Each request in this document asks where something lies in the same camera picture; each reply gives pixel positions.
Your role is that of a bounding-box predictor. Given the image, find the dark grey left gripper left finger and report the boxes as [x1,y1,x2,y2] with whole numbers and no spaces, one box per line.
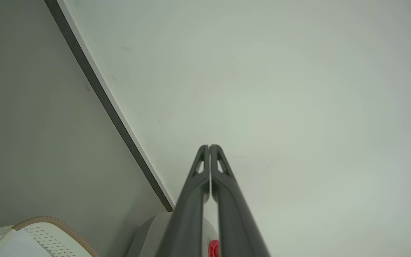
[156,145,212,257]

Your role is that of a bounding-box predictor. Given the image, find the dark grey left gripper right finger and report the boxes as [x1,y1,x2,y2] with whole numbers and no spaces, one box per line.
[209,144,271,257]

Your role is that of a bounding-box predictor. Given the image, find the white laundry basket beige rim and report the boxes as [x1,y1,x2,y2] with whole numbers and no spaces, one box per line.
[0,216,100,257]

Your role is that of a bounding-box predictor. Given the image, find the dark grey baseboard strip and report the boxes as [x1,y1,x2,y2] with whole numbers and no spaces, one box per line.
[44,0,175,212]

